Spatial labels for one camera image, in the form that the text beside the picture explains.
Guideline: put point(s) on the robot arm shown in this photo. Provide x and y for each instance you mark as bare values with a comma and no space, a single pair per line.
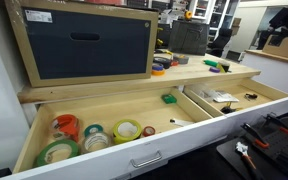
277,30

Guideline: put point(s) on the blue and orange tape stack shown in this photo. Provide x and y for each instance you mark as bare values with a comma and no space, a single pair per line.
157,69

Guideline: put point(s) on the black tape roll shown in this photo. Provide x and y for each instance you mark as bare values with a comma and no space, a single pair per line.
164,61

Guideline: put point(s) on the small orange tape roll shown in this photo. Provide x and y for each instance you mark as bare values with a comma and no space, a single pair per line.
174,63

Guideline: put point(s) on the small red tape roll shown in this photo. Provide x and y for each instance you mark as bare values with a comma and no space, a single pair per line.
148,131

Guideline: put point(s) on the yellow tape roll in drawer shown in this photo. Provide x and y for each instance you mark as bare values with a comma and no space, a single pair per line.
126,130

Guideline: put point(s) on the left white drawer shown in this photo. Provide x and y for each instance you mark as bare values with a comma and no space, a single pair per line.
146,107

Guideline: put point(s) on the white drawer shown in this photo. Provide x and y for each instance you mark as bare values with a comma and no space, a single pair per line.
269,101
146,107

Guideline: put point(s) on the small teal tape roll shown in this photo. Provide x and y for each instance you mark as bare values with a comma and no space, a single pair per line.
93,129

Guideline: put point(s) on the clear tape roll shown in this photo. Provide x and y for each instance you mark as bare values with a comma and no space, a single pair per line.
95,141

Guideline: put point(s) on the purple tape roll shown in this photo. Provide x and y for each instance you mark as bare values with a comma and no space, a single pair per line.
214,69

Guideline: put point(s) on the orange tape dispenser roll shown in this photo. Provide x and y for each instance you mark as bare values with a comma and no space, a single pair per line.
65,127

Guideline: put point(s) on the right white drawer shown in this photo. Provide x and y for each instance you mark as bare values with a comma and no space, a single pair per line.
269,101

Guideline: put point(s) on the large green tape roll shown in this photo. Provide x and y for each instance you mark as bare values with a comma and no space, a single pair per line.
57,150

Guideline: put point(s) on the green rectangular block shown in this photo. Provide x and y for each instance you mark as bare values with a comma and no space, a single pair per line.
168,99

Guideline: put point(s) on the white marker pen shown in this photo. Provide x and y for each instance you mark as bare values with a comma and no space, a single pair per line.
180,122

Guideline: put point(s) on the yellow clamps on table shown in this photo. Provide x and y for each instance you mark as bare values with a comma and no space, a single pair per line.
159,41

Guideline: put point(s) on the clear plastic box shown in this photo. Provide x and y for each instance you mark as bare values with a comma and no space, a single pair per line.
203,91

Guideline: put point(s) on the dark grey fabric bag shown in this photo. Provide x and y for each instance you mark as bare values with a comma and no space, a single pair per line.
189,37

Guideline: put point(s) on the black office chair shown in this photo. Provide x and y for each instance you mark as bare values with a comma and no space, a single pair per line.
217,46

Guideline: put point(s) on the black yellow spring clamp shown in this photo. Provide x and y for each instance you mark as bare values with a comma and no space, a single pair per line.
228,109

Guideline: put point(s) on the white shelving unit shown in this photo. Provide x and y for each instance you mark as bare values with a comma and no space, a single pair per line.
216,13

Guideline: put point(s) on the black tool mat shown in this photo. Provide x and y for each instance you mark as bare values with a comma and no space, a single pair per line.
271,163

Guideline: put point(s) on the cardboard box on counter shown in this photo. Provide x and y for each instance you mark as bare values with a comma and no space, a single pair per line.
274,48

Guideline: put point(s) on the grey duct tape roll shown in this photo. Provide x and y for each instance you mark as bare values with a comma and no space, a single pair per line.
181,59

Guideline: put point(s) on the silver drawer handle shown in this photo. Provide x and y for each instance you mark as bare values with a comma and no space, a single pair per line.
138,164

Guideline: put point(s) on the green handled brush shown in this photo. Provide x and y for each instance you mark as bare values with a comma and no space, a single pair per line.
210,63

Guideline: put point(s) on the black clamp bracket with screw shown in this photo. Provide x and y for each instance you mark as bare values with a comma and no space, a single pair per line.
250,96

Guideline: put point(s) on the orange handled wire stripper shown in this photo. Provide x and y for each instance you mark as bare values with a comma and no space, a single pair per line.
243,150

